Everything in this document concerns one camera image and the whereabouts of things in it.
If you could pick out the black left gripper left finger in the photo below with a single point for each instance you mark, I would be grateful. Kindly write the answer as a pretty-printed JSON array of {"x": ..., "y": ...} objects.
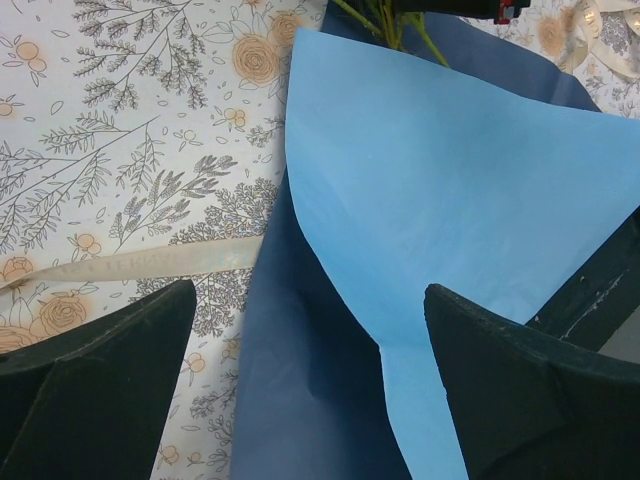
[{"x": 92, "y": 403}]

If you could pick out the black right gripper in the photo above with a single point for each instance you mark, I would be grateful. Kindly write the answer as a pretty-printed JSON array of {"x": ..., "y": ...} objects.
[{"x": 499, "y": 11}]

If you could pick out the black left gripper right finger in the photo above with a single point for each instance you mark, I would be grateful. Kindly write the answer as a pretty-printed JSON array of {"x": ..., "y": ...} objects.
[{"x": 526, "y": 405}]

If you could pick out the artificial flower bouquet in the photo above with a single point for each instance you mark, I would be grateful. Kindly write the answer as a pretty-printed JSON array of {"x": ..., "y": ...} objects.
[{"x": 388, "y": 25}]

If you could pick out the blue wrapping paper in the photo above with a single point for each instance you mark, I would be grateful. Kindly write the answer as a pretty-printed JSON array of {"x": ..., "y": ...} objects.
[{"x": 497, "y": 177}]

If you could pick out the cream ribbon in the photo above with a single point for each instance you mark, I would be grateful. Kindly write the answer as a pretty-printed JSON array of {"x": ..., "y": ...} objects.
[{"x": 196, "y": 258}]

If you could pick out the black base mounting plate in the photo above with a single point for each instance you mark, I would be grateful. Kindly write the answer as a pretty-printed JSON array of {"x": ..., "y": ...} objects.
[{"x": 600, "y": 296}]

